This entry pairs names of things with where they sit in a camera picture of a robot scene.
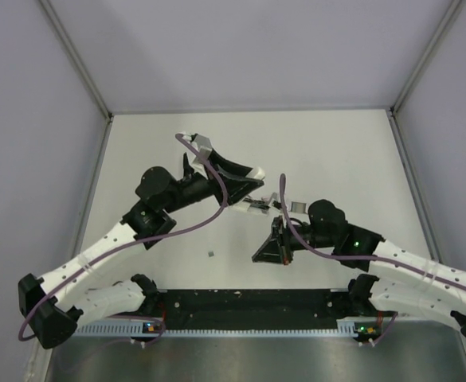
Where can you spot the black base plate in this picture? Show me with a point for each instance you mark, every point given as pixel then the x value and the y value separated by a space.
pixel 257 309

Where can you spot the white stapler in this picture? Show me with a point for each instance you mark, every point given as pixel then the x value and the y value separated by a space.
pixel 261 207

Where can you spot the staple box tray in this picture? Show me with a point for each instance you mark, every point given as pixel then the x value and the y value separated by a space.
pixel 298 207

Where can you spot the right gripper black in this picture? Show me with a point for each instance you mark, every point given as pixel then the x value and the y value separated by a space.
pixel 276 249

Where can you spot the black stapler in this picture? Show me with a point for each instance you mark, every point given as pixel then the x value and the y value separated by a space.
pixel 188 169

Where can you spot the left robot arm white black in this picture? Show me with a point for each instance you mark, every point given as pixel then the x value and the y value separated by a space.
pixel 56 304

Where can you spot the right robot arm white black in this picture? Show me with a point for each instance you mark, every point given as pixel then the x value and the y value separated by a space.
pixel 392 280

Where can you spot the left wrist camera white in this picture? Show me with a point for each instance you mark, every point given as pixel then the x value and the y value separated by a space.
pixel 201 149

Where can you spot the left aluminium corner post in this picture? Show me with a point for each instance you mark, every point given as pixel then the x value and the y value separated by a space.
pixel 75 59

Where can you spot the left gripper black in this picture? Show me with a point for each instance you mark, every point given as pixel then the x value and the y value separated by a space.
pixel 240 188

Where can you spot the right aluminium corner post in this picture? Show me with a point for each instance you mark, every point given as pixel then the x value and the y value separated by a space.
pixel 435 41

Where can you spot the aluminium corner post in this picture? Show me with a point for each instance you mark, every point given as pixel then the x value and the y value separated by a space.
pixel 435 41
pixel 75 59

